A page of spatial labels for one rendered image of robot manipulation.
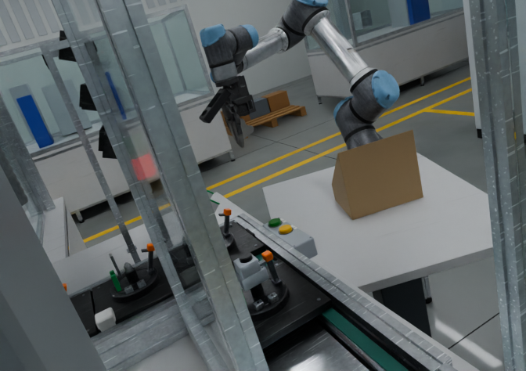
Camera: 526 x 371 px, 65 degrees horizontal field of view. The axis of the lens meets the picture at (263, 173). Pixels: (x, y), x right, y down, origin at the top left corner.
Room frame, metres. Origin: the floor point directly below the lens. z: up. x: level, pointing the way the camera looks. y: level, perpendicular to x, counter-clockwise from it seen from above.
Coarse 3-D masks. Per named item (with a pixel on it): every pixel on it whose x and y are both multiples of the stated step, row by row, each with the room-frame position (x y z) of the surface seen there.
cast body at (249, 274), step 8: (240, 256) 0.82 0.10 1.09; (248, 256) 0.81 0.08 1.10; (240, 264) 0.81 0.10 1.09; (248, 264) 0.80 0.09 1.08; (256, 264) 0.80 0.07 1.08; (240, 272) 0.79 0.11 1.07; (248, 272) 0.79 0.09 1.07; (256, 272) 0.80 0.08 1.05; (264, 272) 0.81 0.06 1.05; (240, 280) 0.79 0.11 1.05; (248, 280) 0.79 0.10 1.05; (256, 280) 0.80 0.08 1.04; (264, 280) 0.81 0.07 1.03; (248, 288) 0.79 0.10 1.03
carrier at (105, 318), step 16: (112, 256) 1.09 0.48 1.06; (112, 272) 1.04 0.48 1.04; (128, 272) 1.04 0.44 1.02; (144, 272) 1.08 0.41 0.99; (160, 272) 1.09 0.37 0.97; (96, 288) 1.10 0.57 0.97; (112, 288) 1.04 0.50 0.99; (128, 288) 0.99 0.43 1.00; (144, 288) 0.99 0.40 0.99; (160, 288) 1.00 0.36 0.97; (96, 304) 1.01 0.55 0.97; (112, 304) 0.99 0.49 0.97; (128, 304) 0.96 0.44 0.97; (144, 304) 0.94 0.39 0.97; (96, 320) 0.90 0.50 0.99; (112, 320) 0.91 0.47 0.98
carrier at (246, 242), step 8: (232, 224) 1.27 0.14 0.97; (224, 232) 1.16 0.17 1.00; (232, 232) 1.21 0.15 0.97; (240, 232) 1.19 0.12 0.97; (248, 232) 1.17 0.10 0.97; (224, 240) 1.13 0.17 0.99; (232, 240) 1.12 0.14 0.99; (240, 240) 1.14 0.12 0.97; (248, 240) 1.12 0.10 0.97; (256, 240) 1.11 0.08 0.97; (232, 248) 1.10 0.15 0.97; (240, 248) 1.09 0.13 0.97; (248, 248) 1.08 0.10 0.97; (256, 248) 1.06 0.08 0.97; (264, 248) 1.07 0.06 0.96; (232, 256) 1.06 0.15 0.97; (232, 264) 1.03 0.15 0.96
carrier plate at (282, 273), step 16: (288, 272) 0.90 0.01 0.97; (288, 288) 0.83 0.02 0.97; (304, 288) 0.82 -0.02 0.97; (288, 304) 0.77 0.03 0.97; (304, 304) 0.76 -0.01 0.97; (320, 304) 0.74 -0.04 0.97; (272, 320) 0.74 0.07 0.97; (288, 320) 0.72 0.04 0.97; (304, 320) 0.72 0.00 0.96; (272, 336) 0.70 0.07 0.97
